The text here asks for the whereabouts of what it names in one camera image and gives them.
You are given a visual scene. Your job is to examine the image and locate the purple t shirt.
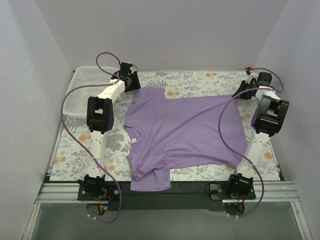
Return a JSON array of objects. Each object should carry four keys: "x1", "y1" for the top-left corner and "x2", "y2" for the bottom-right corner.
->
[{"x1": 123, "y1": 87, "x2": 247, "y2": 192}]

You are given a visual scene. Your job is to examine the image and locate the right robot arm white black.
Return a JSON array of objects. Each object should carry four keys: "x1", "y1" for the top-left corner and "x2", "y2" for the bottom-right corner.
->
[{"x1": 226, "y1": 68, "x2": 290, "y2": 199}]

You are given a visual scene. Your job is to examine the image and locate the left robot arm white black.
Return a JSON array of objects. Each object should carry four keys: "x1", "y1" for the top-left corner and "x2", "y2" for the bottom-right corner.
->
[{"x1": 78, "y1": 62, "x2": 141, "y2": 200}]

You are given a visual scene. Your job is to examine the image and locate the white plastic basket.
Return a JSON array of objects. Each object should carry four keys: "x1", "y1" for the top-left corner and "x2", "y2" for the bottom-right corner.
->
[{"x1": 62, "y1": 66, "x2": 125, "y2": 119}]

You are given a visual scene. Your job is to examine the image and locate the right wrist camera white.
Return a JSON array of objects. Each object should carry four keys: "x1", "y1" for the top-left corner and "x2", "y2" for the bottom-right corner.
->
[{"x1": 245, "y1": 67, "x2": 258, "y2": 84}]

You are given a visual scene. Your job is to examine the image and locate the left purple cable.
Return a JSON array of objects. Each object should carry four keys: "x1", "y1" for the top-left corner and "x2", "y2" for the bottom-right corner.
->
[{"x1": 61, "y1": 51, "x2": 123, "y2": 225}]

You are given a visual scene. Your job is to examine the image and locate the purple cable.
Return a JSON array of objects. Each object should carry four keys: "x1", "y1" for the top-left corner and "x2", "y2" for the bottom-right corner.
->
[
  {"x1": 218, "y1": 66, "x2": 285, "y2": 219},
  {"x1": 61, "y1": 51, "x2": 123, "y2": 225}
]

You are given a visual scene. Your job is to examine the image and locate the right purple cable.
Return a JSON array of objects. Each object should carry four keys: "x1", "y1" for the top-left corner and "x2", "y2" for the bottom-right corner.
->
[{"x1": 218, "y1": 66, "x2": 285, "y2": 219}]

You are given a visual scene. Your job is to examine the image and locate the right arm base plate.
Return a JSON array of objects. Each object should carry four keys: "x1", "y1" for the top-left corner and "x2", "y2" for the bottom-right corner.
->
[{"x1": 204, "y1": 181, "x2": 244, "y2": 201}]

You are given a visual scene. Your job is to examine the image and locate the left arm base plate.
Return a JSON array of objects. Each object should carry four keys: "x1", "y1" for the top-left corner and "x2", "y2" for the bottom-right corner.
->
[{"x1": 77, "y1": 183, "x2": 120, "y2": 201}]

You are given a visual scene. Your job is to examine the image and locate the aluminium frame rail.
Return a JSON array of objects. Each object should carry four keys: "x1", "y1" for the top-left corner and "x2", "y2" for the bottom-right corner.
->
[{"x1": 36, "y1": 182, "x2": 88, "y2": 203}]

